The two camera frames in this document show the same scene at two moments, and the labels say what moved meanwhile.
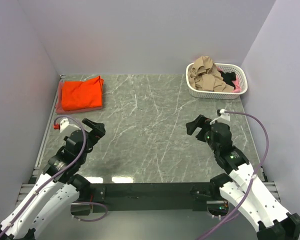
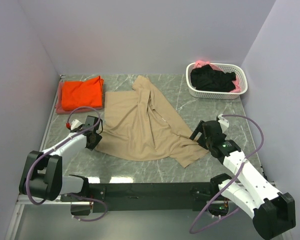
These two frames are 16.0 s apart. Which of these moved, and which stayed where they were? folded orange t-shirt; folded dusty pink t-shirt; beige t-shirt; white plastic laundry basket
Moved: beige t-shirt
Stayed: folded orange t-shirt; folded dusty pink t-shirt; white plastic laundry basket
